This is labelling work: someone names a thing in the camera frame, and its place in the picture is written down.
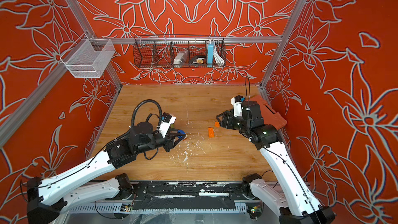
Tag red plastic tool case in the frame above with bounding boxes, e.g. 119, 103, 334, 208
250, 95, 287, 130

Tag long orange lego plate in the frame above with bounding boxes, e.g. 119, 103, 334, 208
208, 128, 215, 138

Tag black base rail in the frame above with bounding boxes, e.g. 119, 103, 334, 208
105, 180, 271, 211

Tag blue lego brick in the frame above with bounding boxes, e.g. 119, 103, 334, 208
177, 130, 186, 136

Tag plastic bag in basket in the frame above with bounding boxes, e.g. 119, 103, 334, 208
173, 50, 189, 68

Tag left black corrugated cable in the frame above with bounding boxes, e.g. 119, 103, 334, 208
130, 99, 163, 128

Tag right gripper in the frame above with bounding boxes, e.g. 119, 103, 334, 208
216, 111, 252, 135

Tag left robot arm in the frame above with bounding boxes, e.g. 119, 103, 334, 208
27, 122, 187, 224

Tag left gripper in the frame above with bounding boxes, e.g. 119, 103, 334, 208
136, 128, 187, 156

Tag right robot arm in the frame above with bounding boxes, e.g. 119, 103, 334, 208
216, 95, 335, 224

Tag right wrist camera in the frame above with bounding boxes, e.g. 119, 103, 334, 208
231, 95, 245, 117

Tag black small box in basket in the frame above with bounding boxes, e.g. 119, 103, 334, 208
189, 55, 207, 65

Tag clear plastic bin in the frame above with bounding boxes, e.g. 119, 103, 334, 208
61, 39, 116, 78

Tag black wire basket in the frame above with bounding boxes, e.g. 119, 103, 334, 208
133, 34, 227, 68

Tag white cables in basket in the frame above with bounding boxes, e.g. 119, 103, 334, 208
213, 46, 225, 67

